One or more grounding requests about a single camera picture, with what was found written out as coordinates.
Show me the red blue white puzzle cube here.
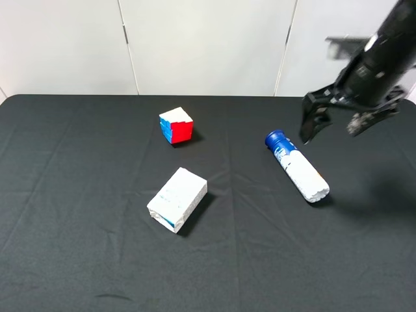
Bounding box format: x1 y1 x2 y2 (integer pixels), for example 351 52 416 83
159 107 194 144

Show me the white paper box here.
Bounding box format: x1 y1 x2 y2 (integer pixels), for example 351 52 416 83
147 167 207 233

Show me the black tablecloth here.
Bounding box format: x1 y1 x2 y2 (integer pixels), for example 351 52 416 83
1 95 415 311

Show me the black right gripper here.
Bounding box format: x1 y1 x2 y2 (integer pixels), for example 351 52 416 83
299 1 415 144

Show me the white bottle with blue cap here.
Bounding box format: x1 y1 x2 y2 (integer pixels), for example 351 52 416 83
265 130 330 203

